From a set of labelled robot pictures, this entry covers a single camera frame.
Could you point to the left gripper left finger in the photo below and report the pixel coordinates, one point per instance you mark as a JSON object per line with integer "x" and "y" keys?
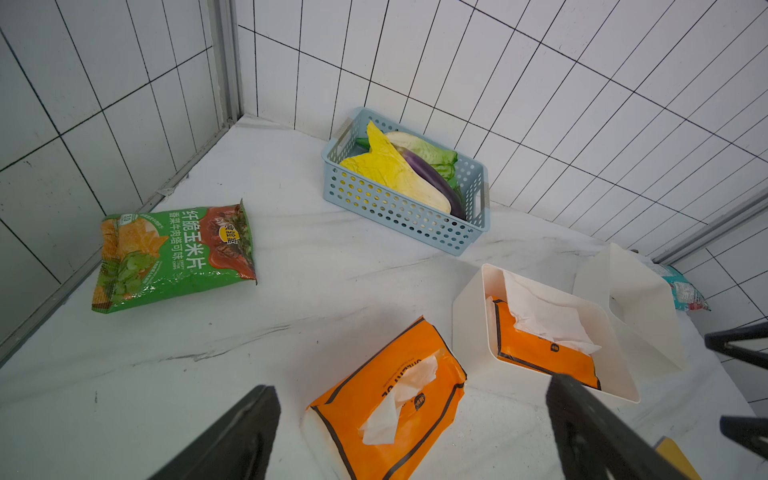
{"x": 237, "y": 446}

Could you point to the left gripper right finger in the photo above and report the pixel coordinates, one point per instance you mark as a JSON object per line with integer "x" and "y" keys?
{"x": 593, "y": 443}

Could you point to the purple toy eggplant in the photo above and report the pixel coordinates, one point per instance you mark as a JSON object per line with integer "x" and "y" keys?
{"x": 427, "y": 172}

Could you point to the white tissue box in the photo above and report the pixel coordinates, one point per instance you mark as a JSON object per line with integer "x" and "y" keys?
{"x": 475, "y": 345}
{"x": 640, "y": 306}

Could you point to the orange tissue pack with sheet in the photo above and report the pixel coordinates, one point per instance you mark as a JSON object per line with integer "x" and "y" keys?
{"x": 541, "y": 335}

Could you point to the yellow toy cabbage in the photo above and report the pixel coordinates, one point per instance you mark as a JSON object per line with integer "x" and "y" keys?
{"x": 384, "y": 165}

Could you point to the yellow box lid right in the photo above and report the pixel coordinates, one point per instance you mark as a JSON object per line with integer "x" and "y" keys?
{"x": 671, "y": 452}

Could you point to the green toy lettuce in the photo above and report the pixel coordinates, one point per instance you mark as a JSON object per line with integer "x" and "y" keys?
{"x": 444, "y": 161}

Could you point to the teal snack packet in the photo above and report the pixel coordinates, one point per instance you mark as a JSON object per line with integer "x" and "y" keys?
{"x": 685, "y": 295}

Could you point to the green snack bag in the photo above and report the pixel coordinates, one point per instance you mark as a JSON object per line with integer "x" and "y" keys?
{"x": 150, "y": 257}

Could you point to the blue plastic basket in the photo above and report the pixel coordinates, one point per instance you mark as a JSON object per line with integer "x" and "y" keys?
{"x": 394, "y": 210}

